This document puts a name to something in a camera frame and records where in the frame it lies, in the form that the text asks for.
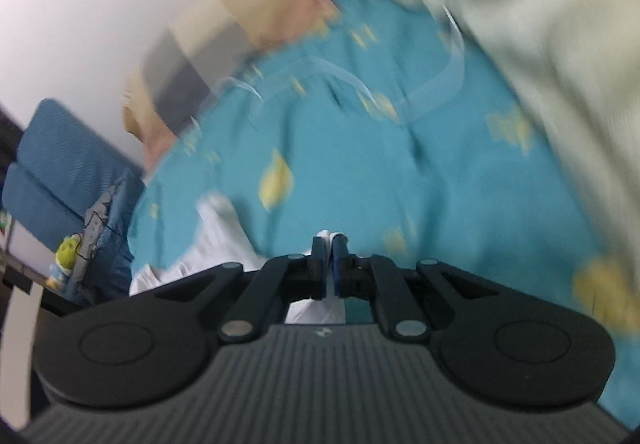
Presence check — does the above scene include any grey cloth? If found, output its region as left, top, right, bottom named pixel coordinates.
left=75, top=184, right=132, bottom=275

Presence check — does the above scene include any blue covered chair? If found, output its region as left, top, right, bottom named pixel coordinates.
left=17, top=98, right=148, bottom=305
left=1, top=163, right=88, bottom=245

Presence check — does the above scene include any plaid pillow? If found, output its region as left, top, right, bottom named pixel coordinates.
left=122, top=0, right=341, bottom=165

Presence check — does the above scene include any green fleece blanket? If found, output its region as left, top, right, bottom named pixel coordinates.
left=350, top=0, right=640, bottom=325

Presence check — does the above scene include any white t-shirt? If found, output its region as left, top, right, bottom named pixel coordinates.
left=129, top=194, right=351, bottom=325

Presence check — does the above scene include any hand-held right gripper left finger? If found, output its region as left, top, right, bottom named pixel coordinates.
left=155, top=236, right=328, bottom=342

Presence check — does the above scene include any yellow-green ball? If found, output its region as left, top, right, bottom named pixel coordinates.
left=55, top=234, right=84, bottom=275

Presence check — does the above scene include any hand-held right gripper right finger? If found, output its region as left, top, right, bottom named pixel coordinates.
left=332, top=234, right=501, bottom=342

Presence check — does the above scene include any teal printed bed sheet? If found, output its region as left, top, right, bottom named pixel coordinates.
left=125, top=0, right=640, bottom=430

